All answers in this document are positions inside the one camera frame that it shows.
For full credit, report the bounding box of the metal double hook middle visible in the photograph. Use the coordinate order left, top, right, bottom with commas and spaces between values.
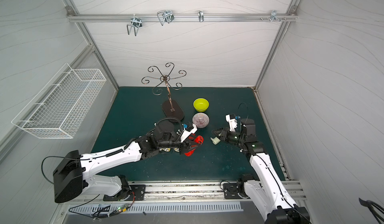
157, 10, 175, 26

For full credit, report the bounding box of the metal hook right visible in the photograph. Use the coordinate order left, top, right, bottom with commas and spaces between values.
260, 10, 286, 22

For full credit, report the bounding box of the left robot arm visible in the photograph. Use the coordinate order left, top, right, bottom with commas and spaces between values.
53, 118, 204, 204

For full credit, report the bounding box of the red flashlight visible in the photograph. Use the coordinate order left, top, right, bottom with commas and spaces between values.
184, 135, 204, 156

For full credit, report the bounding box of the pale green flashlight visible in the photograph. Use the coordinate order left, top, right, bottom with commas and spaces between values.
211, 137, 220, 145

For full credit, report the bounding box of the black object at corner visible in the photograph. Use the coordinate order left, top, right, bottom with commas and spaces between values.
359, 198, 384, 224

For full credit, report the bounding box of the pink patterned bowl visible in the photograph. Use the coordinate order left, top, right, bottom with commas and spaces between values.
192, 112, 210, 128

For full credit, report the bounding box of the small metal hook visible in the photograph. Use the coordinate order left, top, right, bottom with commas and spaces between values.
198, 10, 204, 23

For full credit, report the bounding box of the copper wire jewelry stand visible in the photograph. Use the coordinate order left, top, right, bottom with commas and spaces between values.
141, 62, 187, 121

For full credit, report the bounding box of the metal double hook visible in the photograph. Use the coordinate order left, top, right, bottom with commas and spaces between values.
157, 10, 175, 26
127, 17, 143, 36

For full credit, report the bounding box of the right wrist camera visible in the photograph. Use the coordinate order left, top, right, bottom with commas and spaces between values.
226, 114, 241, 132

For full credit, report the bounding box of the aluminium top rail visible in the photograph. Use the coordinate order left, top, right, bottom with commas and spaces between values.
67, 12, 299, 23

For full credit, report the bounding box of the white wire basket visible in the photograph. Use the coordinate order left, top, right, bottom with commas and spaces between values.
11, 63, 106, 139

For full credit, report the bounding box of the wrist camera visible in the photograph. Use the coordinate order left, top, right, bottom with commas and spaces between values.
226, 114, 241, 132
180, 123, 198, 142

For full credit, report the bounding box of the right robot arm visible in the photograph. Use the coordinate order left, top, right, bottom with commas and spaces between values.
213, 114, 311, 224

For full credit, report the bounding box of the lime green bowl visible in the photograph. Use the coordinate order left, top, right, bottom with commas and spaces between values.
193, 98, 210, 112

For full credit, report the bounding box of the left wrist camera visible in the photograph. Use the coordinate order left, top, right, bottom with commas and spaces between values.
180, 123, 198, 142

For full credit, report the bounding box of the metal double hook left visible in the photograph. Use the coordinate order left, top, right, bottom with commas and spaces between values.
127, 17, 143, 36

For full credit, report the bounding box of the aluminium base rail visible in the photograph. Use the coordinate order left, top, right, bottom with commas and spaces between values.
59, 180, 307, 205

